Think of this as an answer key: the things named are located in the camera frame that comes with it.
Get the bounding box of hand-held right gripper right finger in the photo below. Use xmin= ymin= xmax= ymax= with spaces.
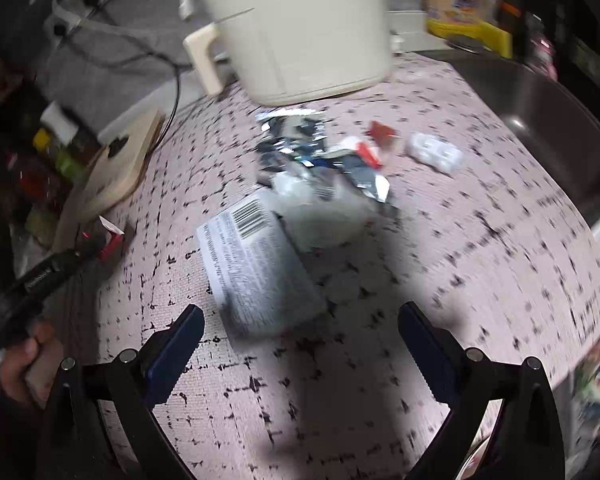
xmin=397 ymin=301 xmax=566 ymax=480

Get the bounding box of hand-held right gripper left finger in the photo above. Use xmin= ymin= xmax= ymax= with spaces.
xmin=35 ymin=304 xmax=206 ymax=480

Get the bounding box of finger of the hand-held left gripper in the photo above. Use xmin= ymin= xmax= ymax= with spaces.
xmin=55 ymin=236 xmax=109 ymax=274

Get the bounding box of red and white wrapper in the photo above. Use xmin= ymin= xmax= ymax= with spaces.
xmin=97 ymin=216 xmax=127 ymax=262

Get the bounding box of grey printed packet with barcode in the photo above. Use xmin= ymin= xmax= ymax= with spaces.
xmin=196 ymin=196 xmax=328 ymax=337

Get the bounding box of person's left hand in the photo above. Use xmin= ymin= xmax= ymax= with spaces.
xmin=0 ymin=321 xmax=66 ymax=406

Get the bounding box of green label sauce bottle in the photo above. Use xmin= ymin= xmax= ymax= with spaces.
xmin=55 ymin=151 xmax=89 ymax=182

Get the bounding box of pink patterned tablecloth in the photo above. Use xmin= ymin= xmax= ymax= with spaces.
xmin=60 ymin=52 xmax=600 ymax=480

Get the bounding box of cream board with black knob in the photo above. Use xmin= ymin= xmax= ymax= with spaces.
xmin=75 ymin=109 xmax=167 ymax=223

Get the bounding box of white oil sprayer bottle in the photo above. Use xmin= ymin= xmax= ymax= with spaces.
xmin=40 ymin=101 xmax=82 ymax=144

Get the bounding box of black spice rack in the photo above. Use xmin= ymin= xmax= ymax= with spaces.
xmin=0 ymin=57 xmax=46 ymax=241

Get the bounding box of pile of snack bags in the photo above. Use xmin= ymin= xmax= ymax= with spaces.
xmin=572 ymin=340 xmax=600 ymax=441

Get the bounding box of white plastic wrapper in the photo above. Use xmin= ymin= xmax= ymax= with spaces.
xmin=274 ymin=174 xmax=376 ymax=253

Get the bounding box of silver foil wrapper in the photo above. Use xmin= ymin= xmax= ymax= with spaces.
xmin=327 ymin=135 xmax=400 ymax=218

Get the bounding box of crumpled white tissue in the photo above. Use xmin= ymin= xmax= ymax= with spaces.
xmin=405 ymin=132 xmax=465 ymax=176

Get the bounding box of small red wrapper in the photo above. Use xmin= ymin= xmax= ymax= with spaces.
xmin=367 ymin=120 xmax=399 ymax=152

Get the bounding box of black and silver wrapper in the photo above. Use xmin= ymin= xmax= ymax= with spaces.
xmin=255 ymin=109 xmax=332 ymax=182

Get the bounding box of steel sink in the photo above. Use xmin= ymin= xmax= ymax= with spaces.
xmin=420 ymin=50 xmax=600 ymax=223

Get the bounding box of cream air fryer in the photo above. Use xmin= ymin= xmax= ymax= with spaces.
xmin=182 ymin=0 xmax=396 ymax=107

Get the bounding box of round dark sink plug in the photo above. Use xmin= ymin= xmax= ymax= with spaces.
xmin=449 ymin=35 xmax=487 ymax=54

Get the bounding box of pink small bottle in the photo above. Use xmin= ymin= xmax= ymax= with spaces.
xmin=527 ymin=35 xmax=557 ymax=80

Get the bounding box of yellow detergent bottle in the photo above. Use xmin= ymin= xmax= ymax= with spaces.
xmin=422 ymin=0 xmax=513 ymax=58

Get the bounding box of black power cable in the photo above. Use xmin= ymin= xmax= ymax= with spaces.
xmin=75 ymin=35 xmax=182 ymax=157

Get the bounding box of white power cable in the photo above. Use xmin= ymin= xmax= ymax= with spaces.
xmin=50 ymin=0 xmax=193 ymax=68

